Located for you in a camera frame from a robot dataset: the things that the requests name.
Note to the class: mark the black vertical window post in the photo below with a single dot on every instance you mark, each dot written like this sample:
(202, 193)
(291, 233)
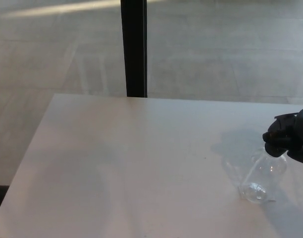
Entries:
(135, 49)

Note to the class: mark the black spray trigger lid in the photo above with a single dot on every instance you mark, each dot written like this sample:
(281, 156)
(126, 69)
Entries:
(274, 150)

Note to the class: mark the clear plastic spray bottle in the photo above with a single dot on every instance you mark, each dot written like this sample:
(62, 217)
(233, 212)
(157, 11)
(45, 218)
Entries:
(265, 173)

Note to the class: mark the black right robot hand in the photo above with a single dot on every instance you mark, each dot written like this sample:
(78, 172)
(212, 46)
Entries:
(301, 129)

